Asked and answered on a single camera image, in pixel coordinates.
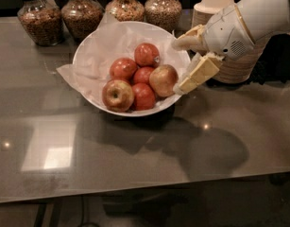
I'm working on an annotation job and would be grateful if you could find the top red apple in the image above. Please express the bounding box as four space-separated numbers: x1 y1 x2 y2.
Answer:
134 43 160 67

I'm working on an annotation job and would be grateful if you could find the yellow-red apple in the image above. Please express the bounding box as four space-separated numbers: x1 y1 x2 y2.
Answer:
102 79 134 113
149 64 179 97

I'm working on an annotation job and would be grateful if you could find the centre red apple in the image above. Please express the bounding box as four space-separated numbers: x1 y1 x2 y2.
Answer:
133 66 154 84

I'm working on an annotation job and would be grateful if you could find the white paper liner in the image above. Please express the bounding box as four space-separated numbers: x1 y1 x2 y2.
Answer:
56 12 186 110

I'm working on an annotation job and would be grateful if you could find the red apple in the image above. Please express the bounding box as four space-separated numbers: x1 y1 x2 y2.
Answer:
109 58 138 80
133 66 154 84
132 83 156 111
134 43 160 67

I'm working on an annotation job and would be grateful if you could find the left red apple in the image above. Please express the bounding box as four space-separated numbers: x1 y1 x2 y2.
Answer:
109 58 138 80

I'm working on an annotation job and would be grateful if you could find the far left cereal jar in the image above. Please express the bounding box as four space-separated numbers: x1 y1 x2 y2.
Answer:
17 0 63 46

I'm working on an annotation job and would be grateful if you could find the white bowl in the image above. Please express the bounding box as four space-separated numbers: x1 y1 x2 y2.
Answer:
72 21 193 117

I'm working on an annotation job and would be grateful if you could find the cereal jar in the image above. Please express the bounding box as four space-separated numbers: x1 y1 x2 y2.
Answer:
106 0 145 22
61 0 104 43
145 0 182 32
17 0 63 46

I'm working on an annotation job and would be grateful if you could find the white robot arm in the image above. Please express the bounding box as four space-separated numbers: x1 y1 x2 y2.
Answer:
172 0 290 96

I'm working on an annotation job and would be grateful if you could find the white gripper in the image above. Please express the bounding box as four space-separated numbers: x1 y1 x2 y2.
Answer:
172 4 255 96

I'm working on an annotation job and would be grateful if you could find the front red apple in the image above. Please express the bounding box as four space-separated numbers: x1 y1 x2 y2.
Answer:
132 83 156 111

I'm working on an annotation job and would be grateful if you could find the back paper bowl stack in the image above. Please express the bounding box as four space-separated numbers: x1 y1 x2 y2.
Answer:
192 0 234 26

